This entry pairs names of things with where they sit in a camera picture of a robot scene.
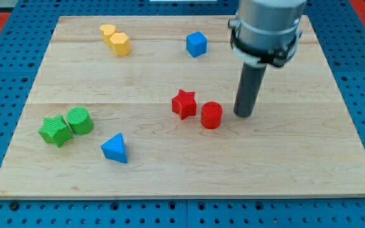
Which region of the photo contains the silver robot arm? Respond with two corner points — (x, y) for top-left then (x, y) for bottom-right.
(228, 0), (306, 68)

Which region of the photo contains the blue cube block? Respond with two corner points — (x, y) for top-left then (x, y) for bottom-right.
(186, 31), (208, 58)

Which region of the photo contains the yellow hexagon block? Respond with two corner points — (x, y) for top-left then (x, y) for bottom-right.
(109, 32), (131, 56)

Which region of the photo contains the red star block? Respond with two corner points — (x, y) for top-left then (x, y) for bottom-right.
(172, 89), (197, 120)

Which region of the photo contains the red cylinder block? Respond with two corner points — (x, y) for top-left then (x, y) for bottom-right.
(201, 101), (223, 129)

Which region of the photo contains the light wooden board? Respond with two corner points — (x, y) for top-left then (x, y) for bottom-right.
(0, 16), (365, 200)

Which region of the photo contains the blue triangle block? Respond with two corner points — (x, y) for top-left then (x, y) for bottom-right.
(101, 133), (128, 163)

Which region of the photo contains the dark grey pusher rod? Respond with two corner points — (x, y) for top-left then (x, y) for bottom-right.
(234, 63), (266, 118)

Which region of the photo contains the green cylinder block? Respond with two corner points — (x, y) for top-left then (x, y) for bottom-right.
(66, 106), (94, 135)

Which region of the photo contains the yellow heart block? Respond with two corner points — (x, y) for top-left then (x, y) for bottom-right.
(99, 24), (117, 47)

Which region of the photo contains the green star block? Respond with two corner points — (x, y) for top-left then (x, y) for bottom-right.
(39, 115), (73, 148)

